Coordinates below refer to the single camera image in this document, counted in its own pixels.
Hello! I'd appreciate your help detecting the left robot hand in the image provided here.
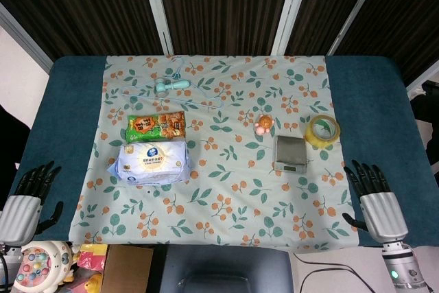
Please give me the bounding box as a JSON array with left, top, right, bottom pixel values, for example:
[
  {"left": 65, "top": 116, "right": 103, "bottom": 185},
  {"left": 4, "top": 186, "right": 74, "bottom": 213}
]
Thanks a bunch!
[{"left": 0, "top": 161, "right": 64, "bottom": 246}]

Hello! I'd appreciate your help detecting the dark blue chair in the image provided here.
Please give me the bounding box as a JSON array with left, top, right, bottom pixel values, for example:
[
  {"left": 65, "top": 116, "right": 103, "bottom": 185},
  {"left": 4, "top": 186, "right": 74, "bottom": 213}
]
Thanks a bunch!
[{"left": 160, "top": 244, "right": 293, "bottom": 293}]

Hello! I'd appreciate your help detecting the white fishing game toy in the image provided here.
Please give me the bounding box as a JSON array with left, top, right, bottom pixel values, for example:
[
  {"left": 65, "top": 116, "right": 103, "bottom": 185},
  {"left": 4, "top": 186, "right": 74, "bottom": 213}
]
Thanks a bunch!
[{"left": 12, "top": 240, "right": 77, "bottom": 293}]

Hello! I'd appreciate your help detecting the brown cardboard box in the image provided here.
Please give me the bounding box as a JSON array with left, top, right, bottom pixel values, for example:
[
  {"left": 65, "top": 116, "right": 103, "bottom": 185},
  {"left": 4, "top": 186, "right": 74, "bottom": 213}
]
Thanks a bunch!
[{"left": 102, "top": 244, "right": 154, "bottom": 293}]

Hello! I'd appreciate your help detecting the black cable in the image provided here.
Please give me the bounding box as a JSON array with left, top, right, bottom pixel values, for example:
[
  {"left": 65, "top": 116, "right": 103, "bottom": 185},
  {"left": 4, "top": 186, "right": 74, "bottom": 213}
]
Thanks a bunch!
[{"left": 293, "top": 252, "right": 392, "bottom": 293}]

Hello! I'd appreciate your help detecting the grey digital scale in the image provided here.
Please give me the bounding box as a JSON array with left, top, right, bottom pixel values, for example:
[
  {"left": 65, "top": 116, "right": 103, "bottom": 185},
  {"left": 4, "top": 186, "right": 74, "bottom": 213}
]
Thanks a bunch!
[{"left": 273, "top": 135, "right": 308, "bottom": 174}]

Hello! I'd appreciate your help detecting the yellow tape roll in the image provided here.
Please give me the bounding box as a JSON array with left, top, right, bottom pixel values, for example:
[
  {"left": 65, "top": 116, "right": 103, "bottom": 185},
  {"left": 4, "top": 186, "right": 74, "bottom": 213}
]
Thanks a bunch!
[{"left": 305, "top": 114, "right": 342, "bottom": 150}]

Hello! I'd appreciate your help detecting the orange pink turtle toy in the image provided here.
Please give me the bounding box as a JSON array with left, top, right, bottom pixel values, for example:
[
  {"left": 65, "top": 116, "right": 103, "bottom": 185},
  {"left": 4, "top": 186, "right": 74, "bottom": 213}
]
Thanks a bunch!
[{"left": 254, "top": 114, "right": 274, "bottom": 136}]

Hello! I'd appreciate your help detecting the pink yellow toy package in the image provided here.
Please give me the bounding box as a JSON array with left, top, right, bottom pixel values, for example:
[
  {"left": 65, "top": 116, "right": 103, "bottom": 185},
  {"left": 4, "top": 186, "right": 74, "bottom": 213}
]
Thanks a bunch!
[{"left": 75, "top": 243, "right": 109, "bottom": 275}]

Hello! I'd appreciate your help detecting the floral tablecloth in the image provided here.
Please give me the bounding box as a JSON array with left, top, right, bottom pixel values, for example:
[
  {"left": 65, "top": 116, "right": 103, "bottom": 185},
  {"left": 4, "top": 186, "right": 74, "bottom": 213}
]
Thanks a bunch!
[{"left": 68, "top": 54, "right": 360, "bottom": 251}]

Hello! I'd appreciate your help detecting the green orange snack bag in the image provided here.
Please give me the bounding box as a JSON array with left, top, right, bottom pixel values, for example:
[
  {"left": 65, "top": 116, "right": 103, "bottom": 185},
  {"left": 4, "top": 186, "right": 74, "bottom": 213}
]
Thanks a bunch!
[{"left": 124, "top": 110, "right": 187, "bottom": 144}]

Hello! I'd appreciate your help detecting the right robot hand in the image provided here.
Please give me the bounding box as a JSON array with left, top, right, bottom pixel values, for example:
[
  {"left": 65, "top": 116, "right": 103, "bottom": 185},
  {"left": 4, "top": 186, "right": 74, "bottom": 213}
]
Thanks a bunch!
[{"left": 342, "top": 159, "right": 410, "bottom": 243}]

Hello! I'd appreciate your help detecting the yellow duck toy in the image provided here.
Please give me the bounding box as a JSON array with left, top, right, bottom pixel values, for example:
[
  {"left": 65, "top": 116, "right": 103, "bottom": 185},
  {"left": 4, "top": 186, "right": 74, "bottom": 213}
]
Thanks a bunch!
[{"left": 80, "top": 272, "right": 104, "bottom": 293}]

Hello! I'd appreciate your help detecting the blue table cover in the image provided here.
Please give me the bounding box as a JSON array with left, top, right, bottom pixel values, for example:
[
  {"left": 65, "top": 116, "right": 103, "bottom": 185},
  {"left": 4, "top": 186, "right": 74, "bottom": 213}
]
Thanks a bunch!
[{"left": 0, "top": 54, "right": 439, "bottom": 249}]

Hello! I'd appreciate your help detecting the light blue wire hanger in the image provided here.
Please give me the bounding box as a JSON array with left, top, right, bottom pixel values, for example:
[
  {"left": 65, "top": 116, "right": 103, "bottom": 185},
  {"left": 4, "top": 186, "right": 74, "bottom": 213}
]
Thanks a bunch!
[{"left": 122, "top": 56, "right": 226, "bottom": 111}]

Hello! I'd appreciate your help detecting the white blue wipes pack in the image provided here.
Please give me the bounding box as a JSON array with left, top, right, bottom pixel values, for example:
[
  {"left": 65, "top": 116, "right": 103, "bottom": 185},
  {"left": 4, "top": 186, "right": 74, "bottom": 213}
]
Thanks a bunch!
[{"left": 106, "top": 139, "right": 191, "bottom": 187}]

